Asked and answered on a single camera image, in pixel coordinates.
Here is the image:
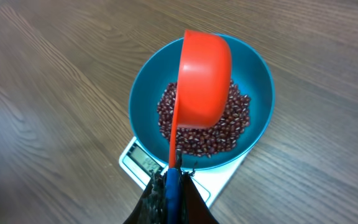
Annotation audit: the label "white digital kitchen scale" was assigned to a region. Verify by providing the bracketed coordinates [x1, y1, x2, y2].
[119, 137, 246, 207]

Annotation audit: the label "teal bowl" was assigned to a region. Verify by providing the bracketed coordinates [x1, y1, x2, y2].
[128, 34, 276, 170]

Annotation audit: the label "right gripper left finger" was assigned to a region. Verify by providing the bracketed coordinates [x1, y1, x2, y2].
[124, 173, 167, 224]

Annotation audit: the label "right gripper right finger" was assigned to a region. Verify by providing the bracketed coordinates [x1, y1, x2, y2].
[178, 161, 219, 224]

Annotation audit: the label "red measuring scoop blue handle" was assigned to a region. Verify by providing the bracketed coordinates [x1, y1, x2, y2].
[165, 30, 232, 223]

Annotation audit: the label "red beans in bowl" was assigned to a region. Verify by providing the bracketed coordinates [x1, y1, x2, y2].
[157, 80, 251, 157]

